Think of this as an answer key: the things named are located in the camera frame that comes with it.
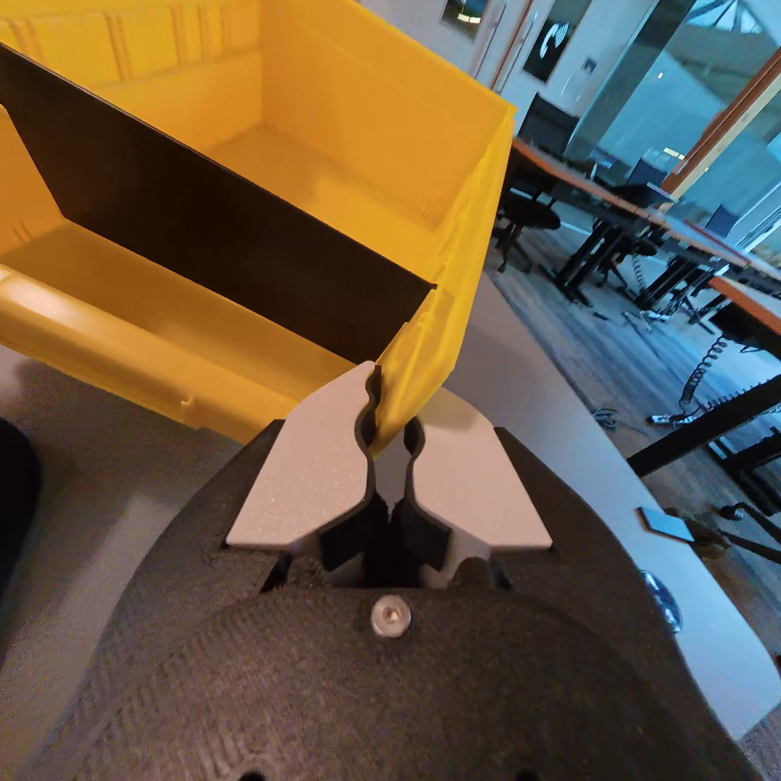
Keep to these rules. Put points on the black divider panel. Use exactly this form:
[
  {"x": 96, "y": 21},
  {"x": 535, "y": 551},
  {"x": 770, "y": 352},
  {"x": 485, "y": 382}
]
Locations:
[{"x": 213, "y": 244}]

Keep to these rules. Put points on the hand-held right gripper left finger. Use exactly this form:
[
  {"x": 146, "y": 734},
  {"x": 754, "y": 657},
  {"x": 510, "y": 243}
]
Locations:
[{"x": 305, "y": 476}]

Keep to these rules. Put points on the black mesh cushion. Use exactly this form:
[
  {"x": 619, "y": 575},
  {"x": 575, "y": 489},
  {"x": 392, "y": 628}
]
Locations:
[{"x": 15, "y": 518}]

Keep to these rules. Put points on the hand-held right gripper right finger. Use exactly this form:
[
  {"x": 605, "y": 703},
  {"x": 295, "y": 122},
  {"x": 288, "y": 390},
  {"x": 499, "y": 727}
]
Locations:
[{"x": 482, "y": 488}]

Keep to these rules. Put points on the small clear round object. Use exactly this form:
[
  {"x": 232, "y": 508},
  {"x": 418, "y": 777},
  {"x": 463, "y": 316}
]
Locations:
[{"x": 662, "y": 601}]

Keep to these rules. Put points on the yellow plastic bin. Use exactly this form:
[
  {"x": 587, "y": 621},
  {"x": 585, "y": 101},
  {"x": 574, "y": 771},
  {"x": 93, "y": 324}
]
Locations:
[{"x": 366, "y": 122}]

